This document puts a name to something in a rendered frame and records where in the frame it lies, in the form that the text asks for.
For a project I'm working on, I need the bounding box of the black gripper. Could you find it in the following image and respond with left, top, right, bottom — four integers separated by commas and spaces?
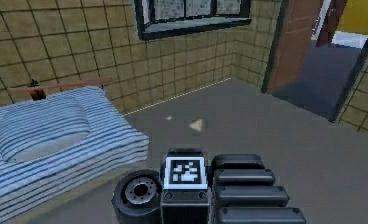
111, 169, 164, 224

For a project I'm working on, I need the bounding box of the blue striped bed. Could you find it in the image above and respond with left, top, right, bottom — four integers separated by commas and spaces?
0, 77, 150, 224

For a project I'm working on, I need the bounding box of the blue striped pillow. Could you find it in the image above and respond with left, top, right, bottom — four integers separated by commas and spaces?
0, 97, 92, 164

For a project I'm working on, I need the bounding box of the black framed window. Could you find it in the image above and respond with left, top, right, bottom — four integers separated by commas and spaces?
133, 0, 253, 42

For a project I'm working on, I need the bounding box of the brown room door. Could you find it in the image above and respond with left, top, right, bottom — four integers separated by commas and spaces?
261, 0, 326, 94

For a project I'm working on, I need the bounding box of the dark red room door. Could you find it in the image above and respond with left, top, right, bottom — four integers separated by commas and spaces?
315, 0, 348, 48

